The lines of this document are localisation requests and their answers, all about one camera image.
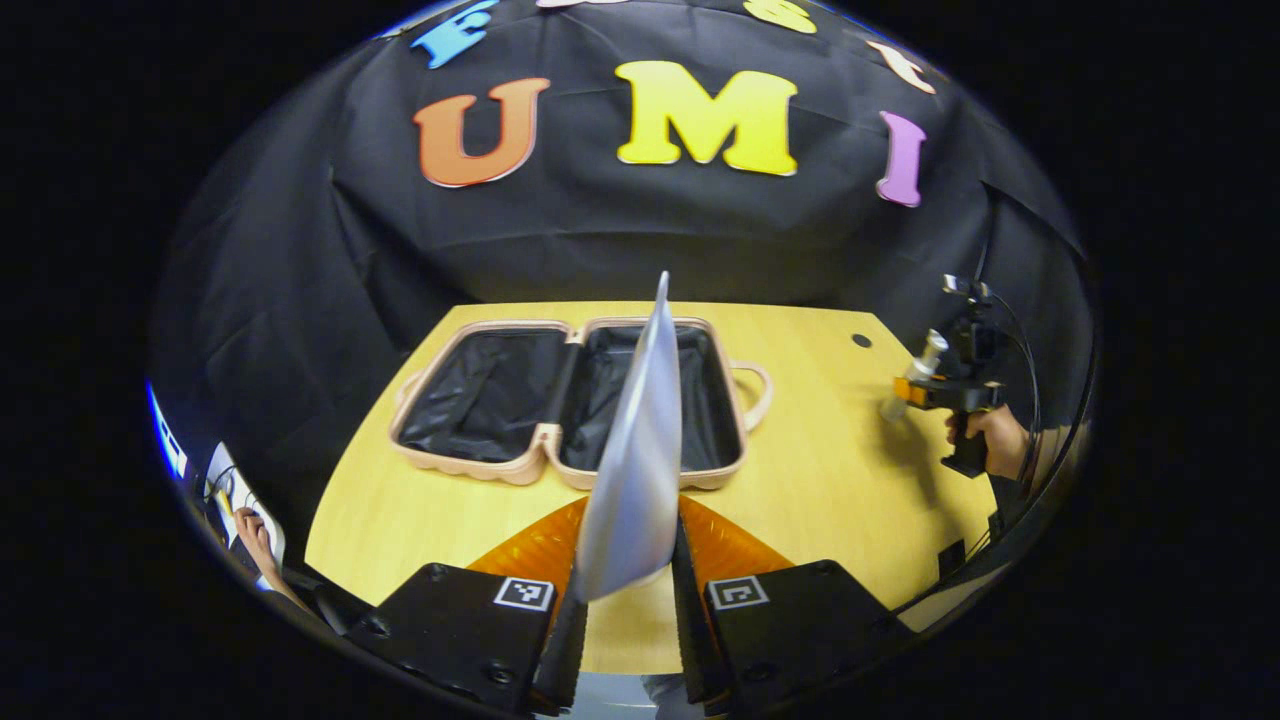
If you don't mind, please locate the white pump bottle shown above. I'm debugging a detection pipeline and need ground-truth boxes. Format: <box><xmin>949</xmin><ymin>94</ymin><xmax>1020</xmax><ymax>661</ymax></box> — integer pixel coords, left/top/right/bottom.
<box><xmin>880</xmin><ymin>330</ymin><xmax>949</xmax><ymax>421</ymax></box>

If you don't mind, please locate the silver white sachet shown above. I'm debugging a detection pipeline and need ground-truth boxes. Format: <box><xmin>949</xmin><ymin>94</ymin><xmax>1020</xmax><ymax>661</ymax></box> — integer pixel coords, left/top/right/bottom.
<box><xmin>573</xmin><ymin>270</ymin><xmax>687</xmax><ymax>603</ymax></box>

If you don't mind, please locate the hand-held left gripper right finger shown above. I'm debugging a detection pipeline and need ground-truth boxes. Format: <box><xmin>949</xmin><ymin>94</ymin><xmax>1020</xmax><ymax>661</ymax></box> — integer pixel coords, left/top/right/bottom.
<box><xmin>672</xmin><ymin>497</ymin><xmax>917</xmax><ymax>718</ymax></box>

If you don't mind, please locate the pink hard-shell suitcase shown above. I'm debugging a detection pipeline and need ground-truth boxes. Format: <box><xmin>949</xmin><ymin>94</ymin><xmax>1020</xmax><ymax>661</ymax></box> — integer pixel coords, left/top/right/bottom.
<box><xmin>388</xmin><ymin>317</ymin><xmax>774</xmax><ymax>492</ymax></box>

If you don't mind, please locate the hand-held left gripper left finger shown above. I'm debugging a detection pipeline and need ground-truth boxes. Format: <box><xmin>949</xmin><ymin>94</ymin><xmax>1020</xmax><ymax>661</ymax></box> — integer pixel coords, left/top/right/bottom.
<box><xmin>345</xmin><ymin>497</ymin><xmax>591</xmax><ymax>717</ymax></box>

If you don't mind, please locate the white flat object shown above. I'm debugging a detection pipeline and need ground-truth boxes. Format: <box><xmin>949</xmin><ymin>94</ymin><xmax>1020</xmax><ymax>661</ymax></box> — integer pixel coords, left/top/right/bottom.
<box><xmin>205</xmin><ymin>442</ymin><xmax>288</xmax><ymax>561</ymax></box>

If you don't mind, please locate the white and blue panel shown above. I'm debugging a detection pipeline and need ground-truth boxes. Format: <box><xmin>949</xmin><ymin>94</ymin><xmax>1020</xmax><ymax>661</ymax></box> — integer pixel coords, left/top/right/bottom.
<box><xmin>148</xmin><ymin>380</ymin><xmax>191</xmax><ymax>481</ymax></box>

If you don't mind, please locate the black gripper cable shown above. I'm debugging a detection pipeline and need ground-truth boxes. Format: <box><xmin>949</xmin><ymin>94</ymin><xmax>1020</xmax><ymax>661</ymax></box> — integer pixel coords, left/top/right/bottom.
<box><xmin>975</xmin><ymin>225</ymin><xmax>1043</xmax><ymax>481</ymax></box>

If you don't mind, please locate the person's grey clothing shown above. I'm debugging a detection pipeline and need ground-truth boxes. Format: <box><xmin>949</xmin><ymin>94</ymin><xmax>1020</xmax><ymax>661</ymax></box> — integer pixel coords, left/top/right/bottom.
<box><xmin>570</xmin><ymin>672</ymin><xmax>701</xmax><ymax>720</ymax></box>

